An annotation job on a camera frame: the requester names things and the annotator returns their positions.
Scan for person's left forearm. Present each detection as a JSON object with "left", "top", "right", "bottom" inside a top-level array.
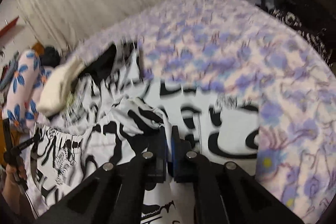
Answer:
[{"left": 0, "top": 178, "right": 27, "bottom": 217}]

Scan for person's left hand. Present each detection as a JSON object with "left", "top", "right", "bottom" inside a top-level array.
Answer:
[{"left": 5, "top": 163, "right": 28, "bottom": 188}]

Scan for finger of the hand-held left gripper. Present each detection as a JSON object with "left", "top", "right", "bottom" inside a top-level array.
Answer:
[{"left": 4, "top": 133, "right": 42, "bottom": 161}]

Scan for white black lettered jacket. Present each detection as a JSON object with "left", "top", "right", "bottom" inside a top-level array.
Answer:
[{"left": 31, "top": 42, "right": 260, "bottom": 224}]

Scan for grey folded clothes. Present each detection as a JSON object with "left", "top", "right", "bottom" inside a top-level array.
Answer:
[{"left": 0, "top": 57, "right": 19, "bottom": 90}]

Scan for dark clothes pile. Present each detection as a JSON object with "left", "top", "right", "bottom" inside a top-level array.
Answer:
[{"left": 42, "top": 46, "right": 62, "bottom": 67}]

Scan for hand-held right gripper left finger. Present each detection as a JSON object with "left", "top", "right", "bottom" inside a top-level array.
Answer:
[{"left": 34, "top": 126, "right": 169, "bottom": 224}]

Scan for black white printed cloth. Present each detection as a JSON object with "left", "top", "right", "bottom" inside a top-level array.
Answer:
[{"left": 270, "top": 6, "right": 331, "bottom": 64}]

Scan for cream garment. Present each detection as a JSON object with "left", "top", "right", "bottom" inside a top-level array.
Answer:
[{"left": 38, "top": 57, "right": 86, "bottom": 117}]

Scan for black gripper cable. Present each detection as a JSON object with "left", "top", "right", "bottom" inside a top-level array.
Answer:
[{"left": 24, "top": 187, "right": 36, "bottom": 218}]

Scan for red wall shelf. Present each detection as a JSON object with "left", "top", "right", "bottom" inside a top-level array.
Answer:
[{"left": 0, "top": 16, "right": 20, "bottom": 38}]

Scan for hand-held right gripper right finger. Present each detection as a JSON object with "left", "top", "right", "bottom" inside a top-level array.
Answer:
[{"left": 168, "top": 126, "right": 305, "bottom": 224}]

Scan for purple floral bed blanket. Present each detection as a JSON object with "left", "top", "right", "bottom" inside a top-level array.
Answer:
[{"left": 66, "top": 0, "right": 336, "bottom": 224}]

